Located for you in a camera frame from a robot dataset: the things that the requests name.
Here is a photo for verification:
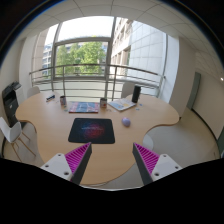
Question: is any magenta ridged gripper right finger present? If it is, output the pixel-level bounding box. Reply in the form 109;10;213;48
132;142;183;186

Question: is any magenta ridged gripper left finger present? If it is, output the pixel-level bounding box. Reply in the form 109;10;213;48
40;142;93;186

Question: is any black galaxy mouse pad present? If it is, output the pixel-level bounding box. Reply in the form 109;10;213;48
68;118;115;144

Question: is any purple computer mouse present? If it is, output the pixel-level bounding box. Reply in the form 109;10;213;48
122;117;131;127

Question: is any red and blue book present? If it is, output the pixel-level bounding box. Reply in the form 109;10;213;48
69;102;99;113

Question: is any white open booklet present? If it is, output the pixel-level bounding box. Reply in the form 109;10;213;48
109;98;135;111

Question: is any dark printed mug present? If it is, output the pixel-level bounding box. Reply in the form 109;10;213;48
60;96;67;107

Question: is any red printed can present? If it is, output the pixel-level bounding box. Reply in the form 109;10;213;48
100;98;107;108

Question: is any small black remote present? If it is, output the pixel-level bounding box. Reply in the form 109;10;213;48
46;95;55;102

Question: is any black cylindrical speaker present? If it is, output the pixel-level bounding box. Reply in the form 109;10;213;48
132;85;141;103

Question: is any grey chair behind table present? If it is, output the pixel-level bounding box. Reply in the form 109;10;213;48
121;82;135;98

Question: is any white chair behind table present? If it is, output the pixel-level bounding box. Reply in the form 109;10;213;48
27;86;40;98

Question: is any metal balcony railing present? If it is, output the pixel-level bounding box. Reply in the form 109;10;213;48
30;64;164;99

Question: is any black office printer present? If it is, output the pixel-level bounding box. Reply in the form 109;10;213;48
2;81;25;127

